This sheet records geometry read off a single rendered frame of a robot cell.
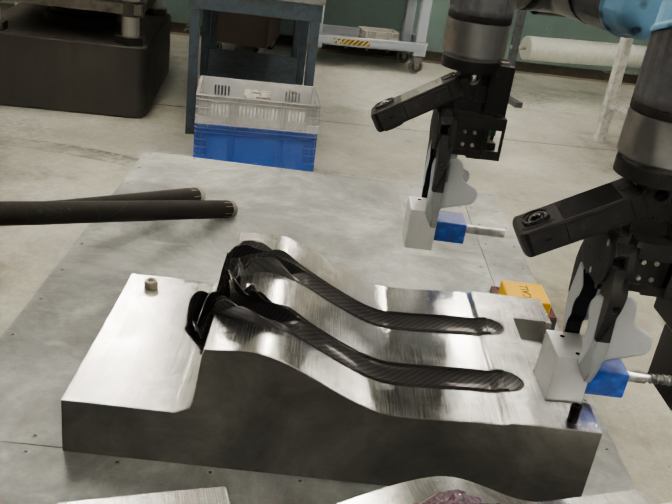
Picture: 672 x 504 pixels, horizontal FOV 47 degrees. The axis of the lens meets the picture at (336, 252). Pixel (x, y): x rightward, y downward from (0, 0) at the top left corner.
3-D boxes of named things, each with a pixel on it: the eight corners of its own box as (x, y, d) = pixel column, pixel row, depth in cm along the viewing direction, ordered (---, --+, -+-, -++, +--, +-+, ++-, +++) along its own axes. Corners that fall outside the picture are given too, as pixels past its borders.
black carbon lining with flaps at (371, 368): (496, 333, 91) (514, 260, 87) (525, 417, 76) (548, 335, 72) (199, 298, 90) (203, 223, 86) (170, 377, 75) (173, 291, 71)
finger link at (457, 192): (472, 235, 97) (484, 161, 95) (425, 230, 97) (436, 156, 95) (468, 231, 100) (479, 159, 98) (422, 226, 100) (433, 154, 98)
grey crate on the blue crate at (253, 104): (314, 114, 418) (317, 86, 411) (318, 137, 381) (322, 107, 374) (199, 102, 410) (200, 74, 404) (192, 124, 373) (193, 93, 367)
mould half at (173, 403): (524, 360, 100) (549, 266, 94) (578, 507, 76) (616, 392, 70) (131, 315, 98) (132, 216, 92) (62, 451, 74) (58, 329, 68)
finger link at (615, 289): (616, 348, 69) (637, 252, 67) (599, 346, 69) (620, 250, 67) (598, 332, 74) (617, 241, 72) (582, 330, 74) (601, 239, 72)
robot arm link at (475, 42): (451, 21, 88) (443, 10, 95) (444, 61, 90) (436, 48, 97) (516, 29, 88) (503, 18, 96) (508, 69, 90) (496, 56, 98)
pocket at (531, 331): (543, 349, 92) (551, 322, 91) (554, 374, 87) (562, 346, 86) (506, 344, 92) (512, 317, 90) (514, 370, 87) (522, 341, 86)
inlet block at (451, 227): (496, 244, 106) (505, 207, 104) (503, 259, 102) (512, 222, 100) (401, 232, 106) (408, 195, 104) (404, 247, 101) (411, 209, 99)
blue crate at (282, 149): (309, 151, 427) (314, 112, 418) (313, 177, 389) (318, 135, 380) (197, 140, 419) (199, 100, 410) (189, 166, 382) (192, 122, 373)
